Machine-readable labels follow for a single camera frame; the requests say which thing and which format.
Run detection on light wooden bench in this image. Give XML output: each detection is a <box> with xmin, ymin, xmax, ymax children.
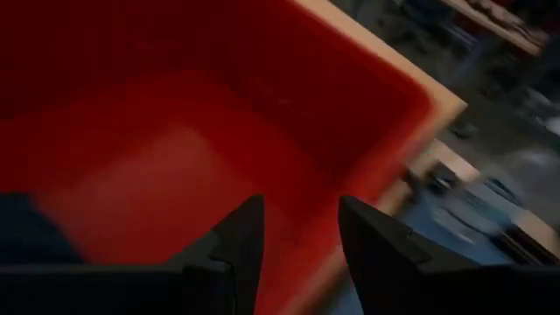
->
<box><xmin>441</xmin><ymin>0</ymin><xmax>548</xmax><ymax>56</ymax></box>

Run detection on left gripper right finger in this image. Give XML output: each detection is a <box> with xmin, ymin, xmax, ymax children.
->
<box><xmin>339</xmin><ymin>195</ymin><xmax>560</xmax><ymax>315</ymax></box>

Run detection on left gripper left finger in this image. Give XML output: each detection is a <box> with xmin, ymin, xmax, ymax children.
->
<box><xmin>0</xmin><ymin>195</ymin><xmax>266</xmax><ymax>315</ymax></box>

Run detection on red plastic laundry basket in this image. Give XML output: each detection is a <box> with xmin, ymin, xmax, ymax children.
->
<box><xmin>0</xmin><ymin>0</ymin><xmax>438</xmax><ymax>315</ymax></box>

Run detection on navy garment with white label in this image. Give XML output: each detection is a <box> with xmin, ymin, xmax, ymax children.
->
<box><xmin>0</xmin><ymin>192</ymin><xmax>84</xmax><ymax>266</ymax></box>

